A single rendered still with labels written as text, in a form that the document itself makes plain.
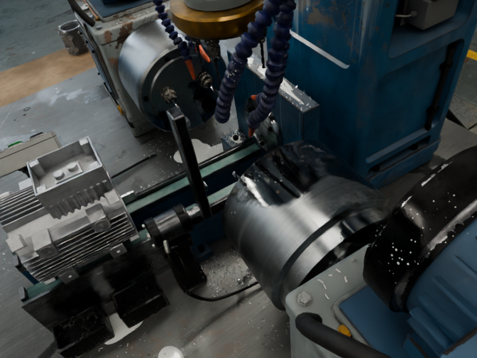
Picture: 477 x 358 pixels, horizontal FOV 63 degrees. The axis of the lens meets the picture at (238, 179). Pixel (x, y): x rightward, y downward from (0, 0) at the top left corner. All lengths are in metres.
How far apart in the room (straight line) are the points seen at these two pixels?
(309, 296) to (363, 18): 0.46
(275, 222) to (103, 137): 0.91
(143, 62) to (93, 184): 0.36
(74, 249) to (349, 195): 0.50
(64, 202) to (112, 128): 0.68
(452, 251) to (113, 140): 1.15
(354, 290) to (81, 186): 0.49
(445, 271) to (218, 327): 0.61
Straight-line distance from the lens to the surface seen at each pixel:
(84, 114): 1.53
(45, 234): 0.78
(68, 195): 0.76
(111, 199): 0.76
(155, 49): 1.00
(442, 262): 0.35
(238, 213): 0.63
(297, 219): 0.56
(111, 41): 1.17
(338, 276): 0.51
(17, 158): 1.00
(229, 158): 0.99
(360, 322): 0.47
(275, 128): 0.85
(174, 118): 0.60
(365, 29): 0.74
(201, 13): 0.68
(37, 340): 1.02
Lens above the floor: 1.61
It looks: 47 degrees down
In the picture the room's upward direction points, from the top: 10 degrees counter-clockwise
